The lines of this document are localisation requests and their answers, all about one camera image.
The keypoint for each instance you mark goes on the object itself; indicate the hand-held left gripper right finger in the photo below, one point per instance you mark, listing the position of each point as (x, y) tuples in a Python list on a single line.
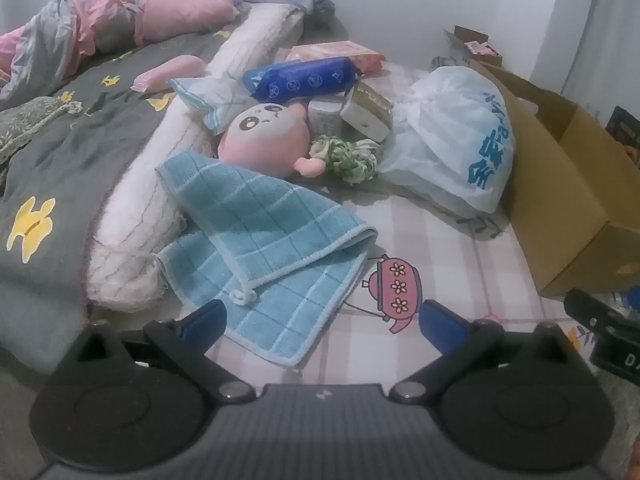
[(442, 327)]

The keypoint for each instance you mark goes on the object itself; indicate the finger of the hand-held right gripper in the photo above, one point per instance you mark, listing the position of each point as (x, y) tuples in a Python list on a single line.
[(590, 310)]

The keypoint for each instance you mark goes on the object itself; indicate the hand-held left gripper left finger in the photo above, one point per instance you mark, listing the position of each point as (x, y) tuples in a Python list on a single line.
[(202, 321)]

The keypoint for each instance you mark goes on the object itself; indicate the light blue checked towel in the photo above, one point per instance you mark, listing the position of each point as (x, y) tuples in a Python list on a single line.
[(260, 230)]

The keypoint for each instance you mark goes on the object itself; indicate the large brown cardboard box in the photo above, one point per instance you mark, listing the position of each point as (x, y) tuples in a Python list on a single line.
[(565, 200)]

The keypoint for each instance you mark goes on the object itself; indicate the pink round plush toy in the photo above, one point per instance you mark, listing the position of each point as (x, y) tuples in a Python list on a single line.
[(265, 135)]

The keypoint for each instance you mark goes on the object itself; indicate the white plastic bag blue print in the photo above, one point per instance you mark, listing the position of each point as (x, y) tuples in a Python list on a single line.
[(450, 130)]

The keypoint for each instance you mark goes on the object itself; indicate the light blue tissue pack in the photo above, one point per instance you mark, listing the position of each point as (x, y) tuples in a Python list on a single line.
[(205, 97)]

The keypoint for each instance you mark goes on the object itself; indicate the pink cloth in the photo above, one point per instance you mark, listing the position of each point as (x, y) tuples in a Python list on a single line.
[(170, 71)]

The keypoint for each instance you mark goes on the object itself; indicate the checked floor mat teapot print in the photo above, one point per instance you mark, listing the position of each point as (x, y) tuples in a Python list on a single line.
[(450, 270)]

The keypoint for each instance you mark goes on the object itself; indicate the black printed box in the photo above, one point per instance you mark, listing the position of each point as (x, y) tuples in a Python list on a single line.
[(625, 130)]

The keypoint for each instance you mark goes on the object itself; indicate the green white knotted cloth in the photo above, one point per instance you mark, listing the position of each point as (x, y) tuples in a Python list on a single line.
[(345, 160)]

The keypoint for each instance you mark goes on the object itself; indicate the grey quilt yellow stars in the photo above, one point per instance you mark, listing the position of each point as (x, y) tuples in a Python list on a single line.
[(75, 160)]

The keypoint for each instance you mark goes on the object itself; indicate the white box gold top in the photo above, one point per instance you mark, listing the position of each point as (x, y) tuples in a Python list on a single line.
[(365, 117)]

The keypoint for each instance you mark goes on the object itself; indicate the white printed jar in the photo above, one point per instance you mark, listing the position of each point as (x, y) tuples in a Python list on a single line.
[(325, 117)]

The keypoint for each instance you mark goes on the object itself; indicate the dark blue tissue pack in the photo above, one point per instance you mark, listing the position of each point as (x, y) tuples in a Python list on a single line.
[(300, 77)]

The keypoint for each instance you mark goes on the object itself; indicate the green floral blanket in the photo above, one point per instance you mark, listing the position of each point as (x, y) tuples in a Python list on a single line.
[(30, 117)]

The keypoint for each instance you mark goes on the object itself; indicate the pink packet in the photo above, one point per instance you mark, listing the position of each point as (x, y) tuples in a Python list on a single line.
[(479, 49)]

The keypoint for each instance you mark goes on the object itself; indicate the small open cardboard box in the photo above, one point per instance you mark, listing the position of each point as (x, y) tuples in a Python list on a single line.
[(462, 45)]

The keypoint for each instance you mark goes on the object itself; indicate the grey curtain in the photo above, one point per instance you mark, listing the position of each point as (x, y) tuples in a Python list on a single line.
[(600, 20)]

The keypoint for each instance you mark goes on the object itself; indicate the pink wet wipes pack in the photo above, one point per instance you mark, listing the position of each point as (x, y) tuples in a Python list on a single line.
[(330, 50)]

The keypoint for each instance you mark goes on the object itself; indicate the pink grey duvet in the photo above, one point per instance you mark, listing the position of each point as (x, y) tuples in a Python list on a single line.
[(165, 15)]

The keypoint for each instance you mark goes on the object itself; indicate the grey clothing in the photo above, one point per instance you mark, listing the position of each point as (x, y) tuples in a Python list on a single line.
[(322, 7)]

